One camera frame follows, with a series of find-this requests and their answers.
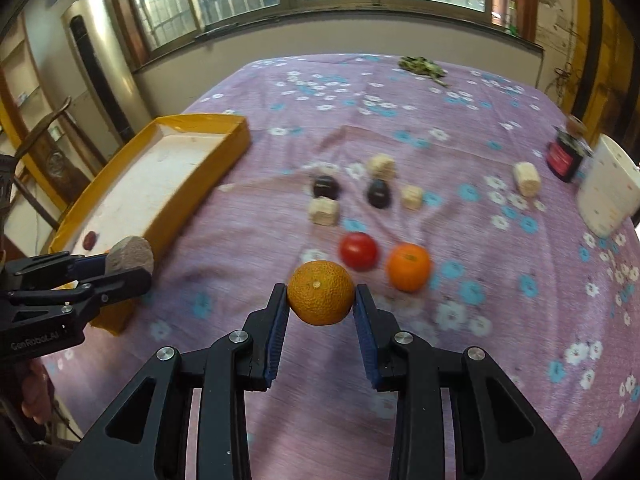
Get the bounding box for orange tangerine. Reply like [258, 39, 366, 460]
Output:
[287, 261, 355, 326]
[387, 242, 432, 294]

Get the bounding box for wooden chair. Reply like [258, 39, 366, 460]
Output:
[0, 96, 108, 253]

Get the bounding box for white dotted cup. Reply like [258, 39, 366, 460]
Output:
[574, 134, 640, 239]

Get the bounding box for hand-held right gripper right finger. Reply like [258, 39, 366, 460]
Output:
[352, 284, 584, 480]

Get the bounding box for person's left hand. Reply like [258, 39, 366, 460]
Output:
[20, 359, 57, 433]

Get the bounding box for standing air conditioner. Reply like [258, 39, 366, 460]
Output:
[61, 0, 152, 162]

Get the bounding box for dark purple plum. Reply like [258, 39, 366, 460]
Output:
[312, 174, 343, 200]
[367, 179, 392, 210]

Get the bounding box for large beige corn cob piece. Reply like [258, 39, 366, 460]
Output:
[106, 236, 155, 277]

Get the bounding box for red tomato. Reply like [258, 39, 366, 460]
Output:
[339, 232, 379, 272]

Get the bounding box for green leafy sprig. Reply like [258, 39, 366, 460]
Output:
[398, 55, 449, 87]

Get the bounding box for tangled wall cables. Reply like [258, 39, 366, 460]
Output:
[552, 52, 578, 108]

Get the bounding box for golden folding panel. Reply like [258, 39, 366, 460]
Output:
[574, 0, 640, 161]

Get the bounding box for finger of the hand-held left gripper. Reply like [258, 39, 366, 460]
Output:
[4, 251, 110, 283]
[5, 266, 154, 322]

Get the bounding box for yellow cardboard box tray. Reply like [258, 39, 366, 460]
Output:
[49, 114, 251, 337]

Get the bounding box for red labelled dark jar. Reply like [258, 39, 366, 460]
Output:
[545, 129, 589, 184]

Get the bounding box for pale cheese wedge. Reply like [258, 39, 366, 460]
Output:
[513, 161, 541, 198]

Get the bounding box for small beige corn cob piece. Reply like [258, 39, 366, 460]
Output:
[400, 184, 425, 211]

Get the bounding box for purple floral cloth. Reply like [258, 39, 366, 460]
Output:
[30, 52, 640, 480]

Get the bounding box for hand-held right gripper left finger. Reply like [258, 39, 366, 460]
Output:
[75, 283, 290, 480]

